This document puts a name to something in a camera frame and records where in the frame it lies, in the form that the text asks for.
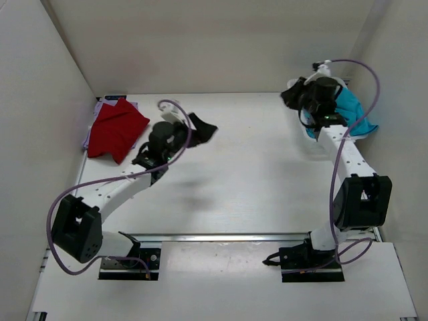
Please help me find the teal t-shirt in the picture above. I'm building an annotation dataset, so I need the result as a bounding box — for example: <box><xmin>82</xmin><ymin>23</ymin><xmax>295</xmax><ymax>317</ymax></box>
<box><xmin>304</xmin><ymin>86</ymin><xmax>379</xmax><ymax>140</ymax></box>

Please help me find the white plastic basket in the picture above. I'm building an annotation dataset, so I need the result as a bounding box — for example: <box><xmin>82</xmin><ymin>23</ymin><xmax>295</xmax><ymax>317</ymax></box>
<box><xmin>299</xmin><ymin>77</ymin><xmax>378</xmax><ymax>148</ymax></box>

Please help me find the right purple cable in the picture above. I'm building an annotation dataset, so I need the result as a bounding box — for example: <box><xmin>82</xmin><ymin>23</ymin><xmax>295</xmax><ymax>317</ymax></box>
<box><xmin>312</xmin><ymin>58</ymin><xmax>381</xmax><ymax>268</ymax></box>

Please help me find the dark label sticker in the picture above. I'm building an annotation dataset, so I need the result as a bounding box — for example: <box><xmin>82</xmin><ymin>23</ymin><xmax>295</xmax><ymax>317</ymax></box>
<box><xmin>104</xmin><ymin>95</ymin><xmax>127</xmax><ymax>101</ymax></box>

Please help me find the purple cable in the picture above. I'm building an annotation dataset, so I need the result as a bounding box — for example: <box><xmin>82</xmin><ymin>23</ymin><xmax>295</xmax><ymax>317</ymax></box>
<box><xmin>47</xmin><ymin>99</ymin><xmax>193</xmax><ymax>278</ymax></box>
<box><xmin>312</xmin><ymin>58</ymin><xmax>381</xmax><ymax>268</ymax></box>

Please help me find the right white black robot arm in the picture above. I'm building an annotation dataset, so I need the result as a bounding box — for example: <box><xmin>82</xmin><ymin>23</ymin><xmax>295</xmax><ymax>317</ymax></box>
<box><xmin>263</xmin><ymin>76</ymin><xmax>392</xmax><ymax>274</ymax></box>

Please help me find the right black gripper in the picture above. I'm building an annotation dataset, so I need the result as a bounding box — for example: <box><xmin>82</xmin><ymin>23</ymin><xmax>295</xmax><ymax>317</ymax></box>
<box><xmin>280</xmin><ymin>79</ymin><xmax>318</xmax><ymax>116</ymax></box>

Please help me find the red t-shirt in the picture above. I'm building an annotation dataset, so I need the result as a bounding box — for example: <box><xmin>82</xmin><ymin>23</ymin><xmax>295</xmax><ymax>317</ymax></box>
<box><xmin>87</xmin><ymin>98</ymin><xmax>150</xmax><ymax>165</ymax></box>

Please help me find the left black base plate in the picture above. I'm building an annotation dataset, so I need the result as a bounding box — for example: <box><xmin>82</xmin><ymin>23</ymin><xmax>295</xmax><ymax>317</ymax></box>
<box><xmin>98</xmin><ymin>247</ymin><xmax>161</xmax><ymax>281</ymax></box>

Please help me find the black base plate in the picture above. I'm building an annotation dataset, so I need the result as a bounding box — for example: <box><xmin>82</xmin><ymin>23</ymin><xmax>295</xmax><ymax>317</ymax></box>
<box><xmin>98</xmin><ymin>247</ymin><xmax>161</xmax><ymax>281</ymax></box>
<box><xmin>279</xmin><ymin>244</ymin><xmax>345</xmax><ymax>283</ymax></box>

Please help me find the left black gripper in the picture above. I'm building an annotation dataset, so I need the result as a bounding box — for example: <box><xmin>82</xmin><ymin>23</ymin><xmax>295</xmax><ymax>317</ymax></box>
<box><xmin>163</xmin><ymin>113</ymin><xmax>217</xmax><ymax>161</ymax></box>

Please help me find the purple t-shirt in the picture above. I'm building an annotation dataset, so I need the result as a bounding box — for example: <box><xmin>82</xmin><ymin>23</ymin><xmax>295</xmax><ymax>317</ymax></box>
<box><xmin>82</xmin><ymin>98</ymin><xmax>118</xmax><ymax>150</ymax></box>

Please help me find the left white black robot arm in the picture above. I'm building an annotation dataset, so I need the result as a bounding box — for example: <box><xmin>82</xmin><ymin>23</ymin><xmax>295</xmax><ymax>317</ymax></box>
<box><xmin>47</xmin><ymin>113</ymin><xmax>218</xmax><ymax>268</ymax></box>

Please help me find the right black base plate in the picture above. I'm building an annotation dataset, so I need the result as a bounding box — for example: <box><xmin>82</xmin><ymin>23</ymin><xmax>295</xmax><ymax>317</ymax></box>
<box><xmin>279</xmin><ymin>244</ymin><xmax>345</xmax><ymax>283</ymax></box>

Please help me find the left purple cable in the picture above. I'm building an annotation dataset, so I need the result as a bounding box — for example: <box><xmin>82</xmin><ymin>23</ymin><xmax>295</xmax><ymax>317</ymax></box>
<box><xmin>47</xmin><ymin>99</ymin><xmax>193</xmax><ymax>278</ymax></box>

